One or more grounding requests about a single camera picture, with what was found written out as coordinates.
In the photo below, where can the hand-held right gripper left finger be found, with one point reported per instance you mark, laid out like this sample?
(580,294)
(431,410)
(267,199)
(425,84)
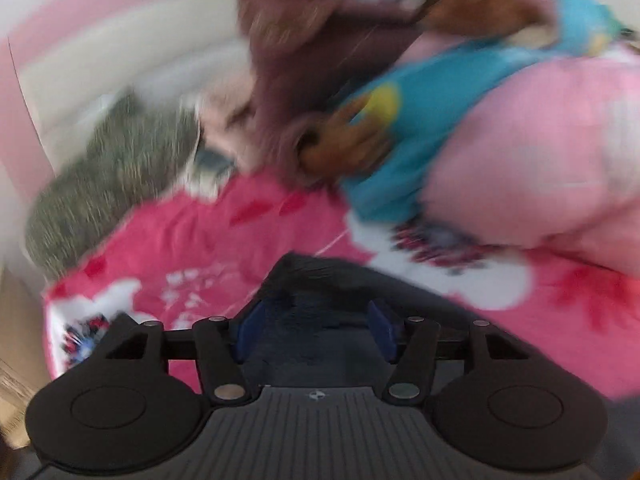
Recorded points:
(247,330)

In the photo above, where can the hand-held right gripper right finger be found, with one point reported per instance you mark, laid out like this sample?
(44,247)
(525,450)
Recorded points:
(382,332)

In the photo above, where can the dark grey pants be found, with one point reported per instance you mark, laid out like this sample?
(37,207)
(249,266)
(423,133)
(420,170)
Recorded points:
(320,285)

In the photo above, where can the pink floral bed blanket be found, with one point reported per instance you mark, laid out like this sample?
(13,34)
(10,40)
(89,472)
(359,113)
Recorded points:
(200,240)

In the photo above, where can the grey speckled cloth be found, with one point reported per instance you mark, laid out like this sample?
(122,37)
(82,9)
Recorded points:
(100,185)

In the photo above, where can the pink and blue floral quilt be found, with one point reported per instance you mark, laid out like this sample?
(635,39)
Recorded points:
(525,160)

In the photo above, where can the pale pink folded clothing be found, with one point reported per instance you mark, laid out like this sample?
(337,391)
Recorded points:
(220,105)

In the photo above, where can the pink and white headboard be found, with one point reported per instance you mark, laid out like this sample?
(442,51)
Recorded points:
(75,60)

